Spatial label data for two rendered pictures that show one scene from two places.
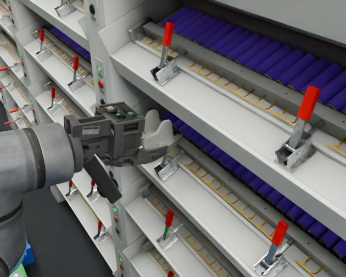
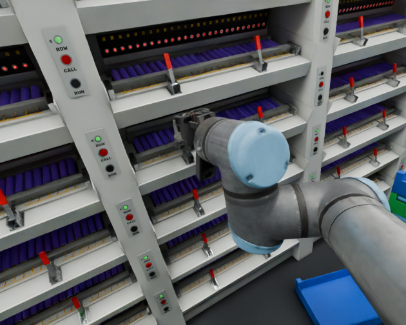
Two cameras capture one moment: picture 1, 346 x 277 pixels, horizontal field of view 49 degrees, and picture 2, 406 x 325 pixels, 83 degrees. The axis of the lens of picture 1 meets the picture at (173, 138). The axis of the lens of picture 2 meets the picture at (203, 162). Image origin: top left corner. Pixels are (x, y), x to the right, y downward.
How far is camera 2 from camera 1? 73 cm
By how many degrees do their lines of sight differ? 65
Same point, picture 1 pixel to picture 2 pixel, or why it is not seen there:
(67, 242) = not seen: outside the picture
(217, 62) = (193, 66)
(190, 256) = (213, 200)
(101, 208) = (104, 307)
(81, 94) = (34, 218)
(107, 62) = (111, 122)
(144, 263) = (178, 267)
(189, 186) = not seen: hidden behind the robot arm
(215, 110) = (219, 80)
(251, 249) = not seen: hidden behind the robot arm
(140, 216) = (171, 227)
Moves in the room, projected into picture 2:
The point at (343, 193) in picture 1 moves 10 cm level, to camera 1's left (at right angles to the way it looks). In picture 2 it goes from (278, 65) to (284, 70)
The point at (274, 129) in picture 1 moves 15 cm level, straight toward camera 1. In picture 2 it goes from (241, 69) to (298, 64)
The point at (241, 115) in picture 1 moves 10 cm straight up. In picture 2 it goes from (227, 75) to (223, 34)
